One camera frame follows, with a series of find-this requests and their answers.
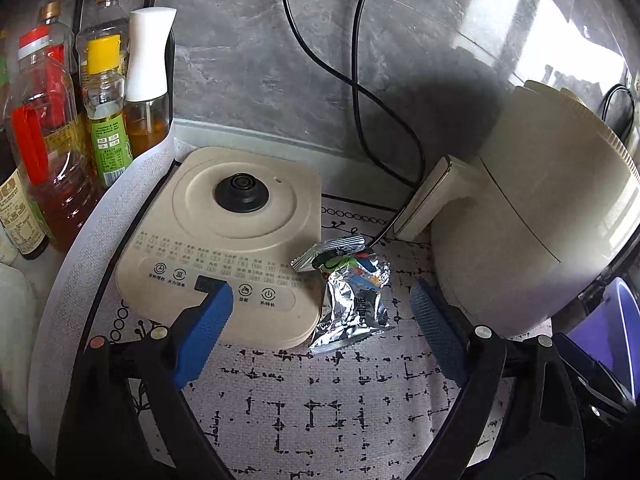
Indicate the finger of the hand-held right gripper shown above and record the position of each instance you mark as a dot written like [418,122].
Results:
[590,365]

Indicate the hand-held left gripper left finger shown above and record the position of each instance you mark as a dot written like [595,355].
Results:
[205,332]

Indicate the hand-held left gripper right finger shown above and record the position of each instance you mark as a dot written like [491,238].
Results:
[440,335]

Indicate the purple plastic bucket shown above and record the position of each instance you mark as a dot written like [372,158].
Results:
[612,325]

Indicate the silver foil wrapper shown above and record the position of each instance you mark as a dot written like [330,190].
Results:
[355,310]

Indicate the silver green snack wrapper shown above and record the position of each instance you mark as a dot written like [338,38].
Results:
[325,252]

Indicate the cream kettle base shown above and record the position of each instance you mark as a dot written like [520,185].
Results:
[225,245]

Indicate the white patterned table mat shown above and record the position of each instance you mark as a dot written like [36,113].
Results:
[300,410]

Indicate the cream air fryer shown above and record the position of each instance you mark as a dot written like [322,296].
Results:
[525,220]

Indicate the yellow-cap green-label bottle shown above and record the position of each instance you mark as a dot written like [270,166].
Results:
[107,130]

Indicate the red-cap oil bottle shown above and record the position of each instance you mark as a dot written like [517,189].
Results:
[55,160]

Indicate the white-top oil sprayer bottle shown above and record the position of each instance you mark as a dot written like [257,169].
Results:
[145,85]

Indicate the clear gold-cap bottle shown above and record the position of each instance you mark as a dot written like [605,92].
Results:
[55,25]
[107,15]

